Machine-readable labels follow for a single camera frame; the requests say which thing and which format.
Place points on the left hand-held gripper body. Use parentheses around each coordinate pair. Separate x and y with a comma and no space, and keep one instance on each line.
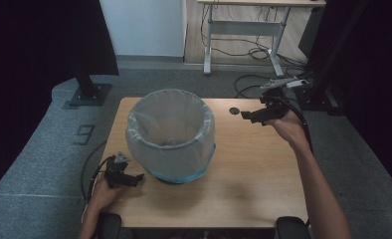
(116,174)

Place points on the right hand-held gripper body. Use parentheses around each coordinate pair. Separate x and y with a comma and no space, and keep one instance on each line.
(274,111)

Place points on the trash bin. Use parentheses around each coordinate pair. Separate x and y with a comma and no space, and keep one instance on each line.
(170,181)

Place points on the blue bin with plastic liner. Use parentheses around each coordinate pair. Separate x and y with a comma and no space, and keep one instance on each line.
(170,159)

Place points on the person's right hand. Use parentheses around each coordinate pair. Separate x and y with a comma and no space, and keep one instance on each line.
(290,129)

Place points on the person's left hand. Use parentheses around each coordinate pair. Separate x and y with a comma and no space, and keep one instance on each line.
(104,195)

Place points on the black chair armrest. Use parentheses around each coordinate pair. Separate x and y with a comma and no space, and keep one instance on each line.
(109,226)
(293,228)

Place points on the black computer tower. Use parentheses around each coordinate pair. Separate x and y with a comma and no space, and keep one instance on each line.
(311,33)

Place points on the black curtain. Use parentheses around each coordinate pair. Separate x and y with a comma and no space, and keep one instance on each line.
(94,40)

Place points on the black metal frame stand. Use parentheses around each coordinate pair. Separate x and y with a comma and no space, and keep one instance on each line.
(320,96)

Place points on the black stand with base plate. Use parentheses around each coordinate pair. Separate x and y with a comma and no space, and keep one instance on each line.
(90,94)

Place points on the white metal desk frame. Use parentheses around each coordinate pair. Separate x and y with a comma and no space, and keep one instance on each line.
(247,28)

